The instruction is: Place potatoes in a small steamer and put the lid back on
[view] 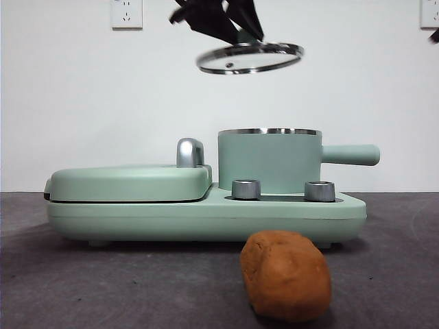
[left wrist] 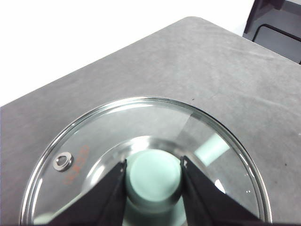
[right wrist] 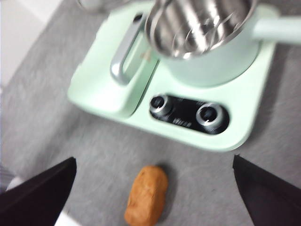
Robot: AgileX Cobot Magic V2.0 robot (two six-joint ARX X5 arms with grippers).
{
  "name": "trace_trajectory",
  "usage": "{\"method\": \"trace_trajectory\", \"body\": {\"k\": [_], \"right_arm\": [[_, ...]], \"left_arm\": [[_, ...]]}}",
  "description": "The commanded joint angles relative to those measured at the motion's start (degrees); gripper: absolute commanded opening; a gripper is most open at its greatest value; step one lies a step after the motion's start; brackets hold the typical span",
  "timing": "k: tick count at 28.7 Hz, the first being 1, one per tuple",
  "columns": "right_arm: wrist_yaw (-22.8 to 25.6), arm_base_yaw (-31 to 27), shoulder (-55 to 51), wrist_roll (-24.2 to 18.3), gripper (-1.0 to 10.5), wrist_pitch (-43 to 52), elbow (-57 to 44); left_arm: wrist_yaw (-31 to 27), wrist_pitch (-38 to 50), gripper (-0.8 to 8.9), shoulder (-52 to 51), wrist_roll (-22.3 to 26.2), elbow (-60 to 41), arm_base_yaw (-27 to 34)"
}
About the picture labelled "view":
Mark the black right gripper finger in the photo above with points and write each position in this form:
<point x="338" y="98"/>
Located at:
<point x="435" y="36"/>

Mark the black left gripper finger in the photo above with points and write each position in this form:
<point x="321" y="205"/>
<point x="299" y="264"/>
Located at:
<point x="250" y="17"/>
<point x="209" y="17"/>

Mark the glass pot lid green knob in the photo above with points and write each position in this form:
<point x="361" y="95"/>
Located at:
<point x="260" y="58"/>

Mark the brown potato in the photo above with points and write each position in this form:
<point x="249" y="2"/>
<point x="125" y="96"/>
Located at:
<point x="284" y="277"/>

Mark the silver control knob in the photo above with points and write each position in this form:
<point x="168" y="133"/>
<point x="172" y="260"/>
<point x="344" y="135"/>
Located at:
<point x="319" y="192"/>
<point x="245" y="190"/>

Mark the mint green hinged grill cover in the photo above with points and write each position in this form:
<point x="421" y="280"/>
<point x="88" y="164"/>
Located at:
<point x="127" y="185"/>

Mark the mint green breakfast machine base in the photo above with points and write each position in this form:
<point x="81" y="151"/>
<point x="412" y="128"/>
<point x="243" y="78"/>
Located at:
<point x="171" y="222"/>

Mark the white wall socket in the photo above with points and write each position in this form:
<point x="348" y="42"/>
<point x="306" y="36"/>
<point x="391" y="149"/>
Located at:
<point x="127" y="15"/>
<point x="430" y="13"/>

